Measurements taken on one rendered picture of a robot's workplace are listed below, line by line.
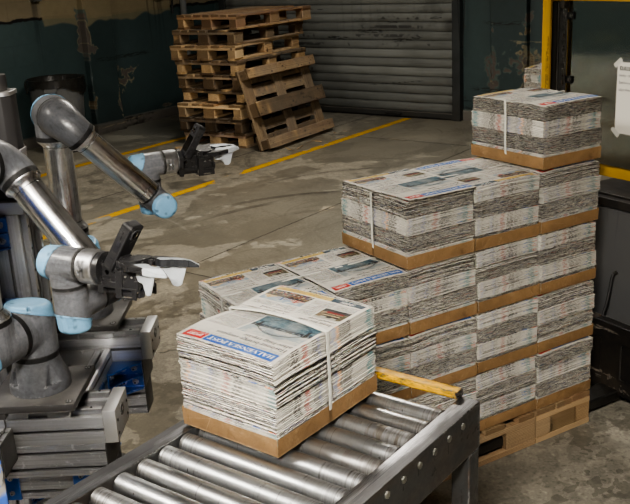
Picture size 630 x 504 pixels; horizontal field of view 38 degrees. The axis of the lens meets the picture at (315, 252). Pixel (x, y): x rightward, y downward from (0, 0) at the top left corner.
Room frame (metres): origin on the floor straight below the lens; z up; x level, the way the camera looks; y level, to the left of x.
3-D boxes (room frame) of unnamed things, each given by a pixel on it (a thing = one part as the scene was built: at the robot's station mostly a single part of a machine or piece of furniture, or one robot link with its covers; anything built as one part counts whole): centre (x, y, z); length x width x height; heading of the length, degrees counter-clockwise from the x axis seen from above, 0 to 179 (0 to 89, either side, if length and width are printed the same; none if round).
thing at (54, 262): (1.87, 0.54, 1.21); 0.11 x 0.08 x 0.09; 63
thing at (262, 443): (1.86, 0.16, 0.83); 0.29 x 0.16 x 0.04; 51
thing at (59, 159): (2.73, 0.75, 1.19); 0.15 x 0.12 x 0.55; 24
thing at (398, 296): (2.94, -0.20, 0.42); 1.17 x 0.39 x 0.83; 120
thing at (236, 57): (9.75, 0.63, 0.65); 1.33 x 0.94 x 1.30; 147
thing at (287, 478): (1.72, 0.14, 0.77); 0.47 x 0.05 x 0.05; 53
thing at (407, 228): (3.01, -0.32, 0.95); 0.38 x 0.29 x 0.23; 31
